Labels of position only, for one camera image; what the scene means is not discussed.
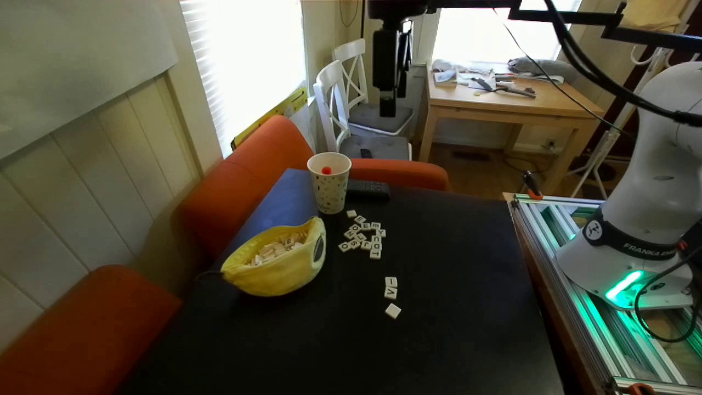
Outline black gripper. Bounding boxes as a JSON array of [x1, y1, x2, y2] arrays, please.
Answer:
[[368, 18, 415, 118]]

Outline white dotted paper cup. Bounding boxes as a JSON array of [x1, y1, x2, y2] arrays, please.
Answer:
[[306, 149, 355, 217]]

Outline white wooden chair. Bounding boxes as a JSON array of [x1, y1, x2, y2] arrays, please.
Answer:
[[331, 38, 373, 112]]

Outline white chair with grey seat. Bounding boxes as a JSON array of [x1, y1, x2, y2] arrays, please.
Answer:
[[312, 59, 418, 163]]

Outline white cloth pile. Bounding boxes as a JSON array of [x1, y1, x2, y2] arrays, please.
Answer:
[[431, 59, 481, 93]]

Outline yellow green flat board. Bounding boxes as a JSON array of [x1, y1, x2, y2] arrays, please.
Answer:
[[228, 82, 312, 153]]

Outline black hand tool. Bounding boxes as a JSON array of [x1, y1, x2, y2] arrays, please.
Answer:
[[494, 82, 537, 101]]

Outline white window blind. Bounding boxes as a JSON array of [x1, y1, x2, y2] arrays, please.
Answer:
[[177, 0, 309, 157]]

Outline blue cushion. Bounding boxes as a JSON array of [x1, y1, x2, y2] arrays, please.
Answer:
[[231, 166, 321, 254]]

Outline light wooden table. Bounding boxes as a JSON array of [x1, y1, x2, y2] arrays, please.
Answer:
[[420, 68, 606, 192]]

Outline grey bundle on table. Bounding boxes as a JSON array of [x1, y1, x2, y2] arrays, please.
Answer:
[[506, 54, 569, 82]]

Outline orange upholstered armchair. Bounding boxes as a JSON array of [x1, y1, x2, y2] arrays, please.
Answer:
[[176, 112, 452, 258], [0, 264, 183, 395]]

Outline yellow banana shaped pouch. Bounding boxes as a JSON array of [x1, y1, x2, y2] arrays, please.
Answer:
[[218, 212, 329, 299]]

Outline black side table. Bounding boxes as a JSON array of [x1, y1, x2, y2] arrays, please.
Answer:
[[118, 187, 569, 395]]

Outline white stand legs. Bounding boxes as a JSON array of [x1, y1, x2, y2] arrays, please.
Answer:
[[569, 63, 660, 201]]

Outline red handled clamp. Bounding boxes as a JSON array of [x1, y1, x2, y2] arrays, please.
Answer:
[[520, 169, 544, 201]]

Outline thick black gripper cable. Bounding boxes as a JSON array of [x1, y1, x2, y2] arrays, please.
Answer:
[[542, 0, 702, 128]]

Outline black metal frame beam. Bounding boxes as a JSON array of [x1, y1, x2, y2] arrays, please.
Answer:
[[509, 0, 702, 49]]

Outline aluminium rail base plate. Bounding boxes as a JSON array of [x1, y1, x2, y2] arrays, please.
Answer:
[[502, 191, 702, 395]]

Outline thin black looped cable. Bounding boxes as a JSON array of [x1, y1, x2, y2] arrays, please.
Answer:
[[633, 217, 702, 344]]

